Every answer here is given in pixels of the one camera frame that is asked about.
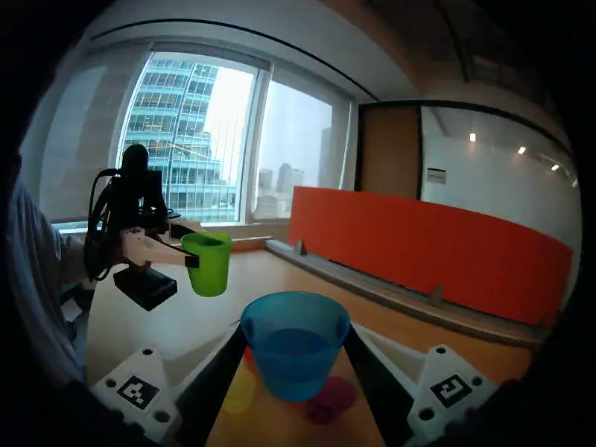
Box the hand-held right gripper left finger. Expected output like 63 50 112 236
90 322 256 447

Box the green plastic cup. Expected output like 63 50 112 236
180 232 233 298

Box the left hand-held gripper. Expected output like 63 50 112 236
83 143 207 312

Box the person's body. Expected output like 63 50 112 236
6 179 89 388

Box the blue plastic cup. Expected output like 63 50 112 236
240 291 352 403

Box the black cable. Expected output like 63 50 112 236
86 168 118 282

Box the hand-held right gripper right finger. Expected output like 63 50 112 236
342 322 501 447

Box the yellow plastic cup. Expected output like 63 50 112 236
221 369 259 416

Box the magenta plastic cup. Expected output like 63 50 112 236
305 375 359 426

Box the red desk screen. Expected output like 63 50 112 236
264 186 575 349

